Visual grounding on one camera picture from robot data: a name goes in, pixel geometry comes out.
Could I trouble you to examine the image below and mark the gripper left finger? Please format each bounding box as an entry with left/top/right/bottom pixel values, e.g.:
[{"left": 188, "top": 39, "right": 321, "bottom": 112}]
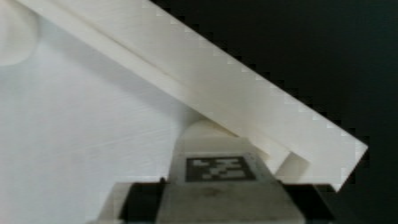
[{"left": 87, "top": 179, "right": 167, "bottom": 224}]

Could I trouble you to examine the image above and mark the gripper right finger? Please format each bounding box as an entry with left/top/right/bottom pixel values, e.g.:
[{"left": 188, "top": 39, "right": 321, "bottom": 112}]
[{"left": 282, "top": 184, "right": 364, "bottom": 224}]

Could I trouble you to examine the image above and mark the white leg with tag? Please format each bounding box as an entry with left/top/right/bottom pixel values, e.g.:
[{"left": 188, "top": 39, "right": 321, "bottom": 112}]
[{"left": 156, "top": 120, "right": 305, "bottom": 224}]

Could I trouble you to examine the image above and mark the white square tabletop part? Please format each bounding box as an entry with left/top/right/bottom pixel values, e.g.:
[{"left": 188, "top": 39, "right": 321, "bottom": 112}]
[{"left": 0, "top": 0, "right": 298, "bottom": 224}]

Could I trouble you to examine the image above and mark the white U-shaped obstacle fence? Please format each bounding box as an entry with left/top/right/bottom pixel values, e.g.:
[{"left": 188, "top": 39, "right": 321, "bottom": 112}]
[{"left": 64, "top": 0, "right": 367, "bottom": 187}]

